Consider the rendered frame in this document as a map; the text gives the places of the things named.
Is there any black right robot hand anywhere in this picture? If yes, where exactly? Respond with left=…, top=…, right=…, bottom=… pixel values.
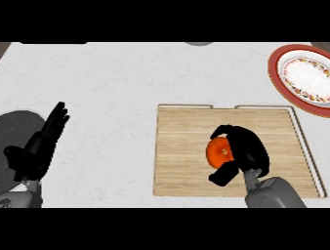
left=207, top=124, right=272, bottom=188

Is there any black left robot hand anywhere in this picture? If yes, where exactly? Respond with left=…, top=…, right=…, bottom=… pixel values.
left=2, top=101, right=71, bottom=183

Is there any dark grey speckled mat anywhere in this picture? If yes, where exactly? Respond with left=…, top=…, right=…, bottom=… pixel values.
left=0, top=110, right=45, bottom=200

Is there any orange squash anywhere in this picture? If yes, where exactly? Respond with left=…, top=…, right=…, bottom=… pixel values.
left=204, top=136, right=235, bottom=170

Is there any grey round object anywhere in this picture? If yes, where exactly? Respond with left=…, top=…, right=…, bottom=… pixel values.
left=183, top=41, right=214, bottom=47

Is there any pale wooden tray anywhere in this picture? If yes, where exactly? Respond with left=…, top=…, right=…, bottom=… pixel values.
left=152, top=104, right=328, bottom=199

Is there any red-rimmed white plate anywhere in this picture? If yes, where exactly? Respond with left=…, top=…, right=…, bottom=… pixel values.
left=266, top=44, right=330, bottom=119

